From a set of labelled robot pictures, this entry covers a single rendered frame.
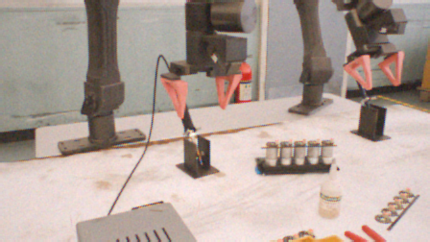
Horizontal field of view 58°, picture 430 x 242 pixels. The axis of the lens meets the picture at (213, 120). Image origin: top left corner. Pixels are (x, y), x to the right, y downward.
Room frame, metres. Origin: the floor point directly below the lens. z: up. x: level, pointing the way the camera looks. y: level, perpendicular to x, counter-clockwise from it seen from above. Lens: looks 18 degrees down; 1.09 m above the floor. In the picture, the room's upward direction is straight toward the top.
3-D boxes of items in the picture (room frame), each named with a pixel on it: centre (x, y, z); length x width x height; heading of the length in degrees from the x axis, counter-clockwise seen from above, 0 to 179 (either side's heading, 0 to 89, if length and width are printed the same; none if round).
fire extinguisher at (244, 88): (3.52, -0.27, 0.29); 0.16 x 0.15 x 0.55; 114
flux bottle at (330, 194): (0.56, -0.19, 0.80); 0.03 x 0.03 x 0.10
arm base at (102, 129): (0.88, 0.27, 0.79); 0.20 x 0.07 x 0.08; 120
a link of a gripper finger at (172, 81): (0.70, 0.05, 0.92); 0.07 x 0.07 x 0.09; 35
